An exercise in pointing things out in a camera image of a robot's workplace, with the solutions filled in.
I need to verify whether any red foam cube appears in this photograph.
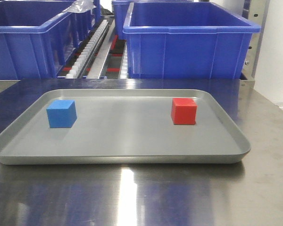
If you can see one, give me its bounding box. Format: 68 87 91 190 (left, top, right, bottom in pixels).
171 98 197 125

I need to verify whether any grey metal tray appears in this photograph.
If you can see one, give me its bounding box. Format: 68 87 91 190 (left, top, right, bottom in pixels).
0 89 251 165

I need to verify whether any large blue bin right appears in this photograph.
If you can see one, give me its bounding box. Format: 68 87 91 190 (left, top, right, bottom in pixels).
123 1 261 79

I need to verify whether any large blue bin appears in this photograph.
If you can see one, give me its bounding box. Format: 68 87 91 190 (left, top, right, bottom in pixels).
0 0 93 80
123 1 261 79

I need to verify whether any blue foam cube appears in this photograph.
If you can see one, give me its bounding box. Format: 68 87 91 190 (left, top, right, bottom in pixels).
46 100 77 128

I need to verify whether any blue bin behind right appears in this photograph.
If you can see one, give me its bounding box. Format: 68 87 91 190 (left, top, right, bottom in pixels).
112 0 197 44

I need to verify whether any clear plastic bag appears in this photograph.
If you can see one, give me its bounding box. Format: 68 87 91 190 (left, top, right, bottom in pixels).
65 0 96 13

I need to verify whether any large blue bin left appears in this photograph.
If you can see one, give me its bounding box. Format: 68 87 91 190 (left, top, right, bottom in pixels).
0 0 93 80

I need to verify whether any white roller conveyor rail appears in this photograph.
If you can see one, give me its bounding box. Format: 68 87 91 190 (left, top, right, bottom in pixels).
66 19 108 79

